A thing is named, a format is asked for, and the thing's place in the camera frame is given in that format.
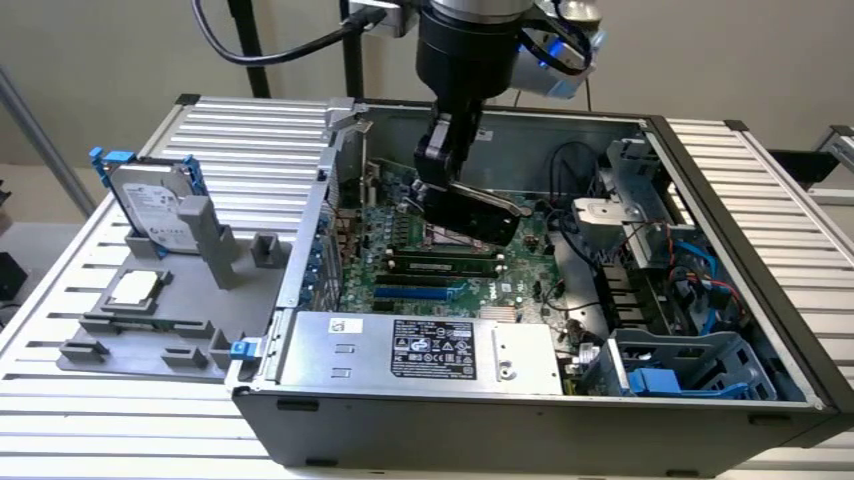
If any aluminium frame bar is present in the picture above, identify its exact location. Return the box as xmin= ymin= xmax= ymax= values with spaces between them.
xmin=0 ymin=63 xmax=99 ymax=219

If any black looped wire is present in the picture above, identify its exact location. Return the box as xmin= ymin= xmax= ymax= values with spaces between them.
xmin=546 ymin=141 xmax=610 ymax=201

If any metal drive cage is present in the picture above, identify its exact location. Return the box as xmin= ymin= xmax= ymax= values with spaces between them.
xmin=570 ymin=137 xmax=699 ymax=274

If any black open PC case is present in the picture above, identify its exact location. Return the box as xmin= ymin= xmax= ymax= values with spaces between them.
xmin=223 ymin=97 xmax=840 ymax=467

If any black box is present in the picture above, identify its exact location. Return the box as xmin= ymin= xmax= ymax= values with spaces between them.
xmin=0 ymin=252 xmax=30 ymax=302

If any red wire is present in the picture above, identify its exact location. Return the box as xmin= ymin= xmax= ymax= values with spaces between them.
xmin=657 ymin=224 xmax=743 ymax=321

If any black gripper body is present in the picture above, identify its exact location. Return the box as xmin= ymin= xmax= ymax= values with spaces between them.
xmin=415 ymin=8 xmax=523 ymax=124

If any green motherboard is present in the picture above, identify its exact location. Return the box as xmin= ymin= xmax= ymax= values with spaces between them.
xmin=303 ymin=158 xmax=606 ymax=361

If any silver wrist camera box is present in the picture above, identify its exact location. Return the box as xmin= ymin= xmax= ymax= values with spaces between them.
xmin=344 ymin=0 xmax=423 ymax=39

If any silver CPU chip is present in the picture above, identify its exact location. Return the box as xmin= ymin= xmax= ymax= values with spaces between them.
xmin=108 ymin=271 xmax=166 ymax=305

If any hard disk with blue caddy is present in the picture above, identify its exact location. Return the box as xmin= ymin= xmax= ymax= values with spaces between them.
xmin=88 ymin=146 xmax=210 ymax=257

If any aluminium rail with black plate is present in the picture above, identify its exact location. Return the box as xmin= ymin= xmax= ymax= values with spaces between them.
xmin=765 ymin=123 xmax=854 ymax=197

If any CPU socket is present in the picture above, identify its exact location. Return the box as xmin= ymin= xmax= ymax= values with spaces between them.
xmin=423 ymin=223 xmax=499 ymax=252

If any black graphics card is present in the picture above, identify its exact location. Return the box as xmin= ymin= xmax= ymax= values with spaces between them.
xmin=407 ymin=178 xmax=525 ymax=248

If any grey parts rack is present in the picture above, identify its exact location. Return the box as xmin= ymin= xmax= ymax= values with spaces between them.
xmin=56 ymin=195 xmax=296 ymax=385

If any black expansion slot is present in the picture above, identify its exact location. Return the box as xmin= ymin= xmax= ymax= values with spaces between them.
xmin=374 ymin=272 xmax=447 ymax=290

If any thick black cable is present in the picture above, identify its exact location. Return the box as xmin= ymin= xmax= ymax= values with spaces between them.
xmin=191 ymin=0 xmax=390 ymax=66

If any silver power supply unit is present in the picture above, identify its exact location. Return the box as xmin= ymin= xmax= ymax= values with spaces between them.
xmin=263 ymin=310 xmax=569 ymax=396

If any RAM stick with white label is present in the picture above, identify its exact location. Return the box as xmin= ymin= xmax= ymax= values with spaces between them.
xmin=391 ymin=255 xmax=502 ymax=275

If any blue expansion slot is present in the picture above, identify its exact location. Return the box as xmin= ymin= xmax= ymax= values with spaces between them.
xmin=371 ymin=285 xmax=450 ymax=303

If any black stand pole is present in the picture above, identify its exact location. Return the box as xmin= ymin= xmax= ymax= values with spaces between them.
xmin=224 ymin=0 xmax=274 ymax=100

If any blue disk bay latch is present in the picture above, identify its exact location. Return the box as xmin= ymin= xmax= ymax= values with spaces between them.
xmin=629 ymin=367 xmax=683 ymax=397

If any blue wire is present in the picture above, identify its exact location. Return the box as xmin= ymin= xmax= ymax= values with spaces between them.
xmin=670 ymin=238 xmax=719 ymax=321

